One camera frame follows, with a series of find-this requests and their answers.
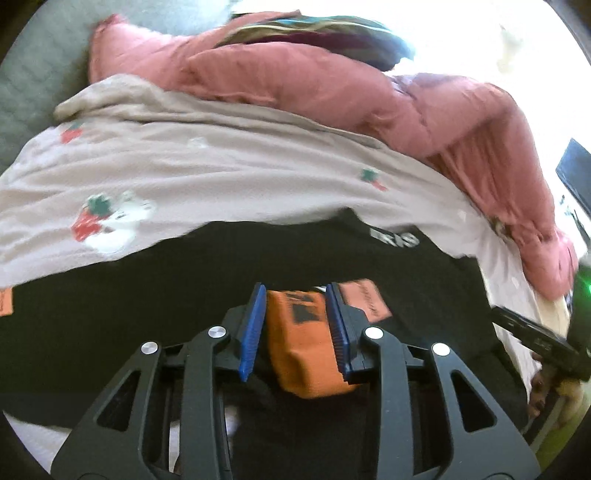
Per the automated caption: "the multicoloured striped cloth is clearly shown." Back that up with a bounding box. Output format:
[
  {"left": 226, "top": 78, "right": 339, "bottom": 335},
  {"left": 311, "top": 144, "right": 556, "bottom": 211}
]
[{"left": 217, "top": 11, "right": 416, "bottom": 70}]

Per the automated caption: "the strawberry printed pale blanket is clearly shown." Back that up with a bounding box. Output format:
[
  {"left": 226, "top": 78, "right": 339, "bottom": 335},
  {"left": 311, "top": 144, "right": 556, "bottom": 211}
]
[{"left": 0, "top": 74, "right": 571, "bottom": 476}]

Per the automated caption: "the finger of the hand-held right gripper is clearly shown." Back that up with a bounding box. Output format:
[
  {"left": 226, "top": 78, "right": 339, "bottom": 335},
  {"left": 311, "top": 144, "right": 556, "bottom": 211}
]
[{"left": 492, "top": 305, "right": 580, "bottom": 370}]

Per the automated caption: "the grey quilted headboard cushion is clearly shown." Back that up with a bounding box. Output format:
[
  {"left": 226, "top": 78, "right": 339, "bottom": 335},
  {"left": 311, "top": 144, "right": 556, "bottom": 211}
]
[{"left": 0, "top": 0, "right": 241, "bottom": 171}]

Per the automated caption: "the pink quilt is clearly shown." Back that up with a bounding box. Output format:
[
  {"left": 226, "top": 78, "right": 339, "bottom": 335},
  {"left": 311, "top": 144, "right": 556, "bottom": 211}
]
[{"left": 88, "top": 14, "right": 580, "bottom": 301}]

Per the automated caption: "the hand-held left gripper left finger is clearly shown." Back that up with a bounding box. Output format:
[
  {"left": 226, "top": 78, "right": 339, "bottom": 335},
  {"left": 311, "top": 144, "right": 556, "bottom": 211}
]
[{"left": 51, "top": 282, "right": 269, "bottom": 480}]

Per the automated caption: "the dark flat object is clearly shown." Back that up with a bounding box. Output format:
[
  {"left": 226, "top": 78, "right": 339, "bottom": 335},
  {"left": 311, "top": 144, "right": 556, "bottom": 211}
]
[{"left": 555, "top": 137, "right": 591, "bottom": 208}]

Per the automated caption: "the black garment with orange patches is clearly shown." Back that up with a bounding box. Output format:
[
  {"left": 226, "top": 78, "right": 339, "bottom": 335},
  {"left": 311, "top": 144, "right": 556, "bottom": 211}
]
[{"left": 0, "top": 208, "right": 529, "bottom": 480}]

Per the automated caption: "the person's right hand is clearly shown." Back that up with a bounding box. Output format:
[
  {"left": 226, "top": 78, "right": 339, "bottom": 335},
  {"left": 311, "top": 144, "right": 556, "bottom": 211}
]
[{"left": 529, "top": 353, "right": 587, "bottom": 428}]

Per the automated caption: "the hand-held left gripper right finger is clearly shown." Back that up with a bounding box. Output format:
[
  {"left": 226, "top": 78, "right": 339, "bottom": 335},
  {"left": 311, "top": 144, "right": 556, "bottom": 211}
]
[{"left": 325, "top": 282, "right": 541, "bottom": 480}]

